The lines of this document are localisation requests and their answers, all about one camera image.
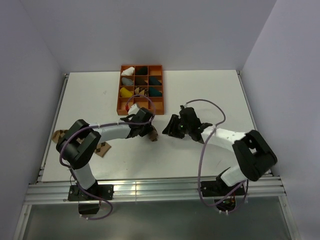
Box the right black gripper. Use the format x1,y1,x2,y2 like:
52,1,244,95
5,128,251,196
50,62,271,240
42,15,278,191
162,114,192,139

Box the tan sock with maroon cuff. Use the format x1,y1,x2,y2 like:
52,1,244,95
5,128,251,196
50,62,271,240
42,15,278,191
147,126,158,142

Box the brown argyle sock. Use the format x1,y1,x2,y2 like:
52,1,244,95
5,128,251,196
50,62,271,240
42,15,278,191
51,129,111,158

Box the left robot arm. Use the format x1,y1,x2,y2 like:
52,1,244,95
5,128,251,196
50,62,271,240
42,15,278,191
56,107,155,200

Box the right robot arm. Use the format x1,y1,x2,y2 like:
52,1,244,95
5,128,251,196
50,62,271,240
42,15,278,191
162,107,278,195

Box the argyle rolled sock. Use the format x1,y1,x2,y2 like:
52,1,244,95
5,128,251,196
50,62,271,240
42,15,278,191
134,86,149,97

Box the teal rolled sock lower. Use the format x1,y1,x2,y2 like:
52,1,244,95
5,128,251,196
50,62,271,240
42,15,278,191
148,86,163,98

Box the teal rolled sock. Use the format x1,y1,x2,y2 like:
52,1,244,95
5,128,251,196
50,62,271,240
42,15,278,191
148,76,162,86
148,86,163,98

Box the yellow rolled sock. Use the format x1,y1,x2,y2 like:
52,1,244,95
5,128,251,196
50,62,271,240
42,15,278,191
119,87,133,98

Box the orange wooden compartment tray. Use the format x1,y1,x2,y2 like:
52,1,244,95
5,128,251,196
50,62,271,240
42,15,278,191
116,64,165,116

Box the dark brown rolled sock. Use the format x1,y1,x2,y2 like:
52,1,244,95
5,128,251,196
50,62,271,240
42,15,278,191
134,76,148,86

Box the teal rolled sock upper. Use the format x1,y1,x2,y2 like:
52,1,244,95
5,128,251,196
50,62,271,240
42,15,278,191
148,76,162,86

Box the grey rolled sock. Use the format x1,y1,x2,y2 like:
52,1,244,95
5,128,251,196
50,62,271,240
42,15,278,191
121,77,134,86

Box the dark green rolled sock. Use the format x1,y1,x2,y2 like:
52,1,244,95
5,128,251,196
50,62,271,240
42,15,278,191
135,66,148,76

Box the white rolled sock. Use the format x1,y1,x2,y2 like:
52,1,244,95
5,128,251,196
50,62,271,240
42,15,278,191
121,66,135,76

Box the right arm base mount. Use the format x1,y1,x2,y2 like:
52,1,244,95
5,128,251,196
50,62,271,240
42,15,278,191
199,180,245,198

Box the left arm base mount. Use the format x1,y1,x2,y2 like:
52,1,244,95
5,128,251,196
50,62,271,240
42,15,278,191
67,184,114,216

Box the aluminium table frame rail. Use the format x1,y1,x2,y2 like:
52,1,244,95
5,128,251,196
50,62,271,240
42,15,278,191
23,175,286,205

